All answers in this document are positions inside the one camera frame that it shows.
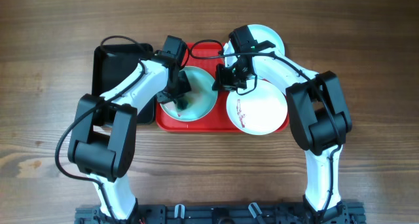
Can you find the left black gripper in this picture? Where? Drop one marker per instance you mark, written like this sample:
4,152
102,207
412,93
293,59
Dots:
165,97

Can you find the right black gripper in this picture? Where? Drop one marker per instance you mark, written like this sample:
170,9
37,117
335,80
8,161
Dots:
223,82

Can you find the green yellow sponge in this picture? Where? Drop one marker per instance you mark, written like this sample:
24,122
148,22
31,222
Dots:
182,103

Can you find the pale green plate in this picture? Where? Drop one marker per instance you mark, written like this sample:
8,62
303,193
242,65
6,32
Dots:
199,101

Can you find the white plate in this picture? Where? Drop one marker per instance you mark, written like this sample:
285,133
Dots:
243,38
259,110

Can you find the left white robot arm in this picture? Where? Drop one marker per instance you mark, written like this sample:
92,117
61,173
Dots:
99,145

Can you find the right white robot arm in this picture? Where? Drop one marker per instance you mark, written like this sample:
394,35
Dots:
318,115

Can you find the red plastic tray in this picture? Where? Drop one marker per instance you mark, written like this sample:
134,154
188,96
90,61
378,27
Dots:
217,119

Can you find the black plastic tray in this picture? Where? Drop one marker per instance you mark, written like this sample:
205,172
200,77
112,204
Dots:
112,64

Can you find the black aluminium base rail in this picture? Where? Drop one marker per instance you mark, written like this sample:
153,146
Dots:
289,212

